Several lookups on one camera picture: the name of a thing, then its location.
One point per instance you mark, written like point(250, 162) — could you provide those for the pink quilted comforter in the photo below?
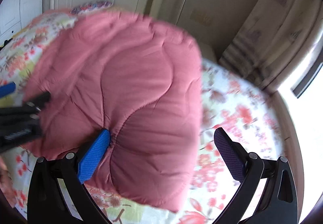
point(131, 88)

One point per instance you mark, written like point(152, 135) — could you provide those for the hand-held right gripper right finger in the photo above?
point(228, 154)

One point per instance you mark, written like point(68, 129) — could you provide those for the embroidered patterned pillow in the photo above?
point(90, 7)

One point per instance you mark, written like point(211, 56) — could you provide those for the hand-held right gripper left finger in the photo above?
point(94, 153)

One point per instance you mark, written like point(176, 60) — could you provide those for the white nightstand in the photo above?
point(209, 55)

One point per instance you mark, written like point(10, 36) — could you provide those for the white wardrobe door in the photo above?
point(22, 2)

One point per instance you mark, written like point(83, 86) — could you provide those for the floral bed sheet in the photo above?
point(234, 113)

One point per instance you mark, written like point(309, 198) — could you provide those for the printed curtain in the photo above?
point(272, 30)

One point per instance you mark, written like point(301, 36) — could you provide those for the dark window frame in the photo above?
point(306, 82)

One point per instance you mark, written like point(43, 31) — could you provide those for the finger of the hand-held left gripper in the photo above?
point(40, 99)
point(7, 89)

